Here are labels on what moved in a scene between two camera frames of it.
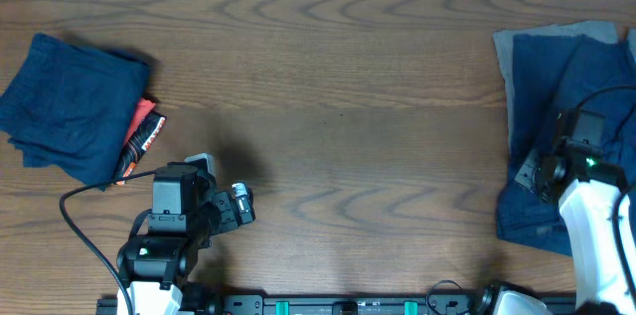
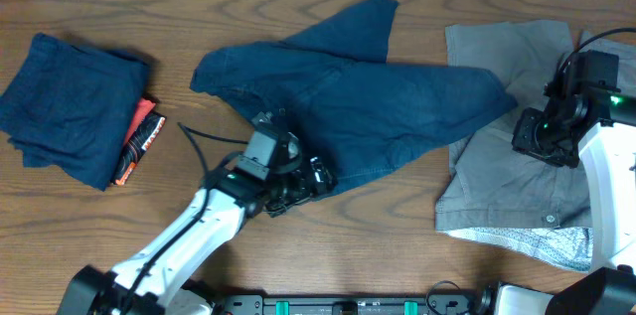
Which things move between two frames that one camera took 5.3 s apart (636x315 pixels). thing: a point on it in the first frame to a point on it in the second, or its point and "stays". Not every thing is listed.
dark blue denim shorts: [555, 75] to [353, 110]
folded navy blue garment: [71, 108] stays
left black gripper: [231, 219] to [303, 190]
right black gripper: [525, 176] to [523, 140]
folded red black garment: [145, 129] stays
